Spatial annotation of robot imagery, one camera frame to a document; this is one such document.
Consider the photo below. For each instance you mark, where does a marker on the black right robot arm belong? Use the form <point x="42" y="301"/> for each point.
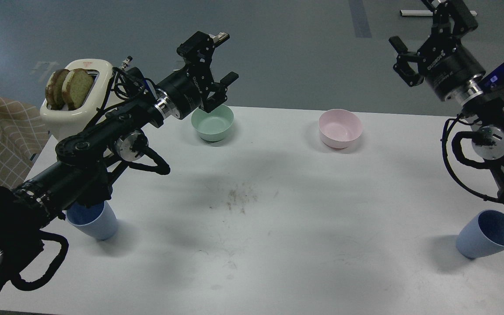
<point x="476" y="134"/>

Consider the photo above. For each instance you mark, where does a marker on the white desk foot bar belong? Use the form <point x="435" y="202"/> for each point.
<point x="415" y="13"/>

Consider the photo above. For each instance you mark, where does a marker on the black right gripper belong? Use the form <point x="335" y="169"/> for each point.
<point x="442" y="60"/>

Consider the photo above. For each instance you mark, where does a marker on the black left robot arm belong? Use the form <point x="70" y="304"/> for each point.
<point x="89" y="162"/>

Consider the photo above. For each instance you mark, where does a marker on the right toast slice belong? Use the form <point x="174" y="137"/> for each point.
<point x="75" y="88"/>

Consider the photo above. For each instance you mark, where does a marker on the beige checkered cloth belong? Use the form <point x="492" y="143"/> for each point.
<point x="23" y="135"/>

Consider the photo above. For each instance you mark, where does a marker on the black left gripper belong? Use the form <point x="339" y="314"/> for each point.
<point x="192" y="86"/>

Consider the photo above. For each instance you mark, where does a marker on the blue cup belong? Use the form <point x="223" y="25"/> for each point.
<point x="482" y="236"/>
<point x="97" y="221"/>

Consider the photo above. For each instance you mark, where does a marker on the green bowl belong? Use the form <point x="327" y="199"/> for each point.
<point x="214" y="126"/>

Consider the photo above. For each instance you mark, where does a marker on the pink bowl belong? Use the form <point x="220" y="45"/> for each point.
<point x="339" y="128"/>

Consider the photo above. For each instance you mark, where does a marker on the toast slice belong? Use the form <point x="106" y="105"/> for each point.
<point x="75" y="88"/>
<point x="53" y="90"/>

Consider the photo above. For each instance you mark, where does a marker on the cream white toaster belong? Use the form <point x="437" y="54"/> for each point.
<point x="65" y="123"/>

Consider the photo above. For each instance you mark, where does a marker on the left toast slice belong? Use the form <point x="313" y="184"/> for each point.
<point x="53" y="90"/>

